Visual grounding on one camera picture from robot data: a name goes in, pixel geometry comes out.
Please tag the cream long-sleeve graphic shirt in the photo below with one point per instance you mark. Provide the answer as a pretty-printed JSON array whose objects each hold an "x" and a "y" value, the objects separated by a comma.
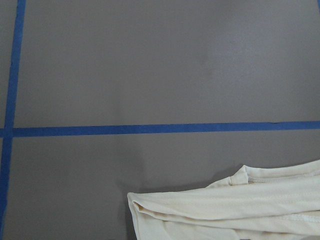
[{"x": 253, "y": 204}]

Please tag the brown paper table cover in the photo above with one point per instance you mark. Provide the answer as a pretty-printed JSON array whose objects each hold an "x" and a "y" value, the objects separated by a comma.
[{"x": 119, "y": 96}]

